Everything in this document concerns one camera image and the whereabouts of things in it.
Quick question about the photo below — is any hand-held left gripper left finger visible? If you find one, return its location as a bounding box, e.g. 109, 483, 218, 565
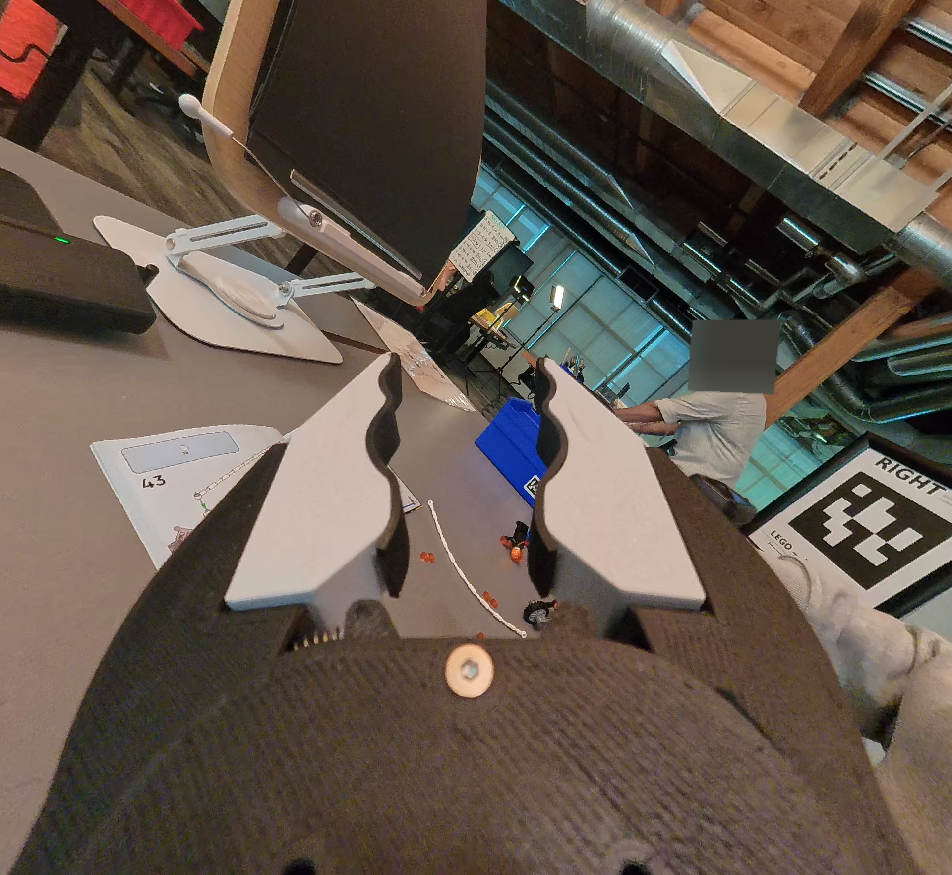
223, 353, 412, 629

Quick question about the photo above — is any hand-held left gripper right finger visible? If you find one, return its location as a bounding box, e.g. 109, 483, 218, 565
525, 358, 708, 641

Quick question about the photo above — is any white toy chain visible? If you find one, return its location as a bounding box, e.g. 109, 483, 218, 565
427, 499, 529, 640

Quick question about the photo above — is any blue plastic bin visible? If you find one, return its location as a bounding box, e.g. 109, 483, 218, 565
475, 397, 555, 513

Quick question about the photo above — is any building instruction booklet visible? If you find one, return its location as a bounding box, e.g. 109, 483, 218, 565
91, 425, 421, 571

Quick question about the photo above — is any tablet on white stand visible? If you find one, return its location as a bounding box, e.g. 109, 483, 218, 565
93, 0, 488, 368

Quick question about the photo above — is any printed paper sheet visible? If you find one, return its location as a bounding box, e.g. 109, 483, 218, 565
350, 295, 478, 415

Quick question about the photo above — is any framed marker sign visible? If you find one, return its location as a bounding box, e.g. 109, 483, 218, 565
744, 432, 952, 619

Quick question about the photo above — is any white chart board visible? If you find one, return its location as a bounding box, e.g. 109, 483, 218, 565
449, 209, 519, 282

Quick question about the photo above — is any black flat box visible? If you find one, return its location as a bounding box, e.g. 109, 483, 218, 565
0, 215, 159, 336

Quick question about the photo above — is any dark flat pad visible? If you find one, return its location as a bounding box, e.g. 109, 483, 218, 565
0, 168, 64, 236

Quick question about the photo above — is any black flat panel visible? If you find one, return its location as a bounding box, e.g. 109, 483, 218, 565
245, 0, 488, 284

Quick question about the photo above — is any orange red box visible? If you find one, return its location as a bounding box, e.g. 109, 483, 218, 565
0, 0, 60, 101

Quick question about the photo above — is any silver ventilation duct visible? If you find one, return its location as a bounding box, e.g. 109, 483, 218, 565
483, 0, 952, 273

